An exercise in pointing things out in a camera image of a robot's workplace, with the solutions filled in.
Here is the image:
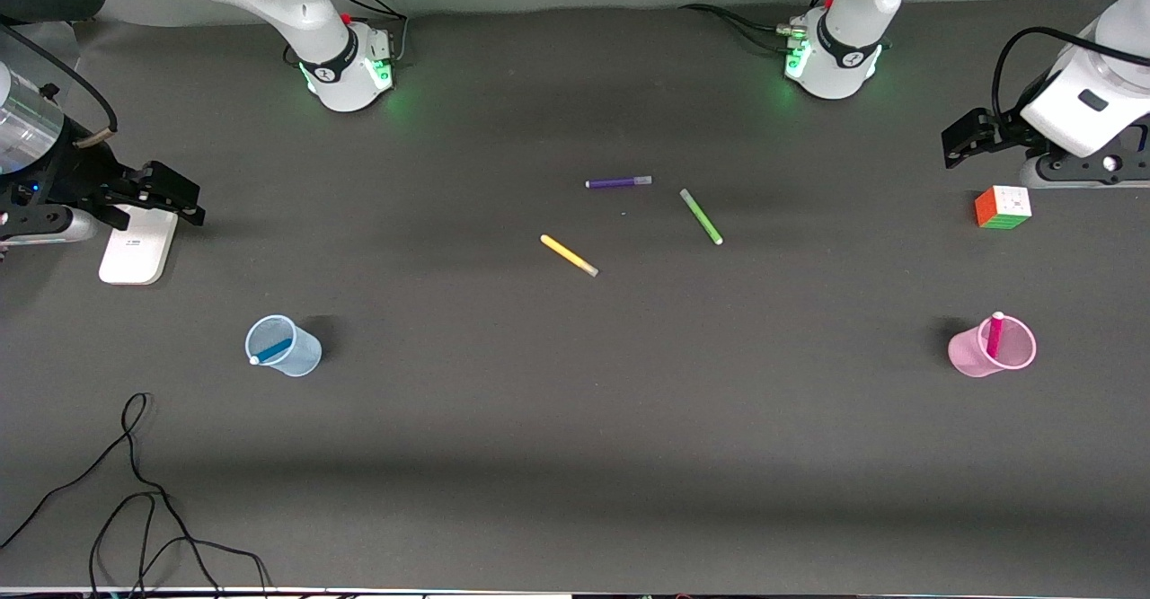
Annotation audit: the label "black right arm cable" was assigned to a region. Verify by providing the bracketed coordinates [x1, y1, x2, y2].
[0, 24, 119, 149]

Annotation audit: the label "black right base cables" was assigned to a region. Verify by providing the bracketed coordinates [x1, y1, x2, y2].
[325, 0, 410, 70]

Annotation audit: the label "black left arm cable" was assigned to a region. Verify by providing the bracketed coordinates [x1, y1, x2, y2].
[992, 27, 1150, 124]

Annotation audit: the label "yellow marker pen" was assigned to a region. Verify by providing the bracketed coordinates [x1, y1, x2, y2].
[540, 234, 599, 278]

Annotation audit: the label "multicolour puzzle cube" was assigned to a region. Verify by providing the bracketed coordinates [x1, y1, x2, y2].
[974, 185, 1033, 230]

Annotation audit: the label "black base cables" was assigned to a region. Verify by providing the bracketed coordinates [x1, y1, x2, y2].
[678, 0, 841, 52]
[325, 0, 410, 70]

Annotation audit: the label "black left base cables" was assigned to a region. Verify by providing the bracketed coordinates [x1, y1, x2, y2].
[678, 0, 841, 52]

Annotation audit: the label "blue ribbed plastic cup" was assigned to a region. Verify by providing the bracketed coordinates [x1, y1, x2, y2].
[245, 314, 323, 378]

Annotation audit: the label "green marker pen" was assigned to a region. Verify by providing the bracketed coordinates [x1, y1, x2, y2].
[679, 188, 724, 246]

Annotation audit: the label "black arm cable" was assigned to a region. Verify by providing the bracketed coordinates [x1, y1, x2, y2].
[992, 27, 1150, 124]
[0, 24, 119, 149]

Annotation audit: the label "pink ribbed plastic cup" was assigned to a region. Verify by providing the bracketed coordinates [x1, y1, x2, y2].
[948, 314, 1038, 378]

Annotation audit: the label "thin black loose cable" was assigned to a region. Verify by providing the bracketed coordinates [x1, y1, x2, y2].
[88, 491, 272, 599]
[0, 392, 221, 599]

